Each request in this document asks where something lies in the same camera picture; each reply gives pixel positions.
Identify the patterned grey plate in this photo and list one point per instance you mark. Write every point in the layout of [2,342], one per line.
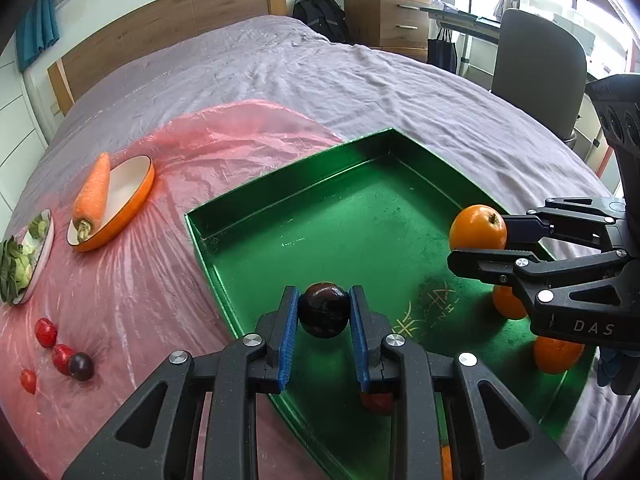
[42,245]

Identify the wooden headboard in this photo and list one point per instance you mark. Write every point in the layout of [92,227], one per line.
[165,25]

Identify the desk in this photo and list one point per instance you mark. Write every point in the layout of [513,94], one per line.
[460,17]

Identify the green tray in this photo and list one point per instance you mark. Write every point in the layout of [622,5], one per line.
[350,230]

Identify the leafy green vegetable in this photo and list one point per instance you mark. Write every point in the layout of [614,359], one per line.
[17,270]

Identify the black bag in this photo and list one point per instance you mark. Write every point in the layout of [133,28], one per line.
[442,55]

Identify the orange rimmed plate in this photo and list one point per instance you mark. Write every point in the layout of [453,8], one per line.
[127,195]

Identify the teal curtain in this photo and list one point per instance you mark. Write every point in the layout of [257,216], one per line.
[35,30]

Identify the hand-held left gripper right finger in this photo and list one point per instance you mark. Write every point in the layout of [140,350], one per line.
[359,340]

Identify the pink plastic sheet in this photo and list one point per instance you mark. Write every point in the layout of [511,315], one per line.
[150,310]

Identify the dark purple plum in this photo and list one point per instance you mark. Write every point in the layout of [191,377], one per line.
[324,310]
[81,366]

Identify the red apple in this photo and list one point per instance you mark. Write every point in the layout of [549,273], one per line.
[376,404]
[45,333]
[61,357]
[28,381]

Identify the black backpack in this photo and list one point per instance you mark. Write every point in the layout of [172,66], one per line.
[320,15]

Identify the orange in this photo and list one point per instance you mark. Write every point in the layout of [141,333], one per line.
[446,465]
[507,305]
[555,357]
[475,227]

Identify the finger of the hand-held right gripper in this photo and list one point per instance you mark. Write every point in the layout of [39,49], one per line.
[490,264]
[520,232]

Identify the blue garment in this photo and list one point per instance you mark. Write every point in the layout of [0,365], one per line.
[607,367]

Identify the grey office chair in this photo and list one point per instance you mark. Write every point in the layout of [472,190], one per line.
[540,70]

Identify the wall light switch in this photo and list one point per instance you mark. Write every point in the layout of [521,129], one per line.
[55,108]

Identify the wooden dresser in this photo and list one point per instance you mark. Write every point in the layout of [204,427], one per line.
[385,20]

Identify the white wardrobe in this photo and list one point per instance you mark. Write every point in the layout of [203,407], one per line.
[15,125]

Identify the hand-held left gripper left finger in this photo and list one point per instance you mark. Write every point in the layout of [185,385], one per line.
[289,340]

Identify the carrot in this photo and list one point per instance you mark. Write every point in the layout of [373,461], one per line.
[92,195]

